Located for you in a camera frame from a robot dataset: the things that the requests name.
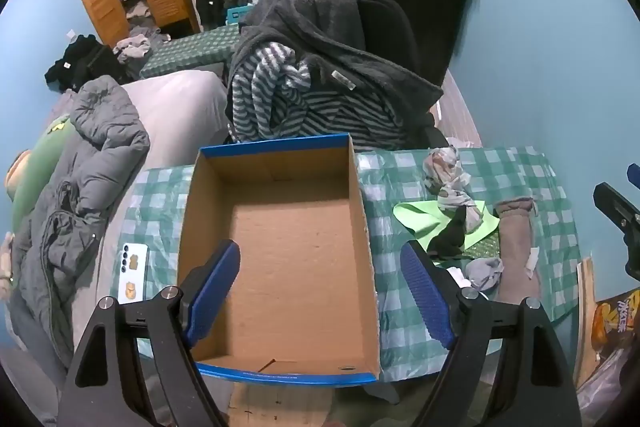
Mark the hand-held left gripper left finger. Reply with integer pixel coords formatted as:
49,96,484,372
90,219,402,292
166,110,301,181
57,239,241,427

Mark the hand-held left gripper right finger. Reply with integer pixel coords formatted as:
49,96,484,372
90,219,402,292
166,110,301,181
400,241,583,427

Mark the black sock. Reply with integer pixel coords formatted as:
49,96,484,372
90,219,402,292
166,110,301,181
426,205,469,258

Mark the grey sock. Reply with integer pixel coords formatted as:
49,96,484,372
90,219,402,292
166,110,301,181
465,257,504,292

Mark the blue-rimmed cardboard box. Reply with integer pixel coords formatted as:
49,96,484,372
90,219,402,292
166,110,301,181
177,133,382,388

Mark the pinkish-brown sock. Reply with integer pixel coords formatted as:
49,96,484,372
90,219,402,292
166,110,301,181
492,198,544,309

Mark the knotted plastic bag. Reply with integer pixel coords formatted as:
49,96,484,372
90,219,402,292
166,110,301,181
422,147,482,234

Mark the gold patterned item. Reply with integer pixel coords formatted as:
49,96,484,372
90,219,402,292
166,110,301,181
464,232,501,261

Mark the light green cloth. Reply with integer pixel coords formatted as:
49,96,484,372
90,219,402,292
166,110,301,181
392,199,501,258

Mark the white smartphone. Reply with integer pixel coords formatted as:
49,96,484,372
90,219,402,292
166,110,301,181
119,243,149,306

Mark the orange snack bag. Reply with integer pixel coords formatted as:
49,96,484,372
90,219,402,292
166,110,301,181
590,289,640,359

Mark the wooden board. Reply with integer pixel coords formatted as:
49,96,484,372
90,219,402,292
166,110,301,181
574,257,599,389

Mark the green checked tablecloth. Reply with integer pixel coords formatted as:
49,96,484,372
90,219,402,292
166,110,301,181
120,147,581,380

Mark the grey puffer jacket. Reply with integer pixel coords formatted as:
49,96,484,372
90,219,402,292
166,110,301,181
10,76,151,360

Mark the clear plastic bag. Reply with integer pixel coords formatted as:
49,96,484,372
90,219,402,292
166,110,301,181
577,354,632,426

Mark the white duvet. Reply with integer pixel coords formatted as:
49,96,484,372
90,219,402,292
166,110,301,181
120,69,232,170

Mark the striped fleece garment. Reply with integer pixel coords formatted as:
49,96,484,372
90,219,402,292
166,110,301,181
227,42,407,148

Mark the green plush toy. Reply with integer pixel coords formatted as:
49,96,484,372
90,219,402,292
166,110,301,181
5,117,77,235

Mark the green checked bedspread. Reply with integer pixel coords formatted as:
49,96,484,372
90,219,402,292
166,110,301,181
140,24,247,80

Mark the pile of grey clothes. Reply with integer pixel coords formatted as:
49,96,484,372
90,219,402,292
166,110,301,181
112,32,172,64

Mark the pile of black clothes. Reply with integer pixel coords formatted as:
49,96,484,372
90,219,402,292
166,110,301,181
44,34,127,94

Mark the black office chair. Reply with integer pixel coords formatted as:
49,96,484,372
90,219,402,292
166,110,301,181
357,0,422,74

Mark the dark grey fleece robe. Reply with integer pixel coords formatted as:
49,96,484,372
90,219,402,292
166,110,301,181
227,0,446,148

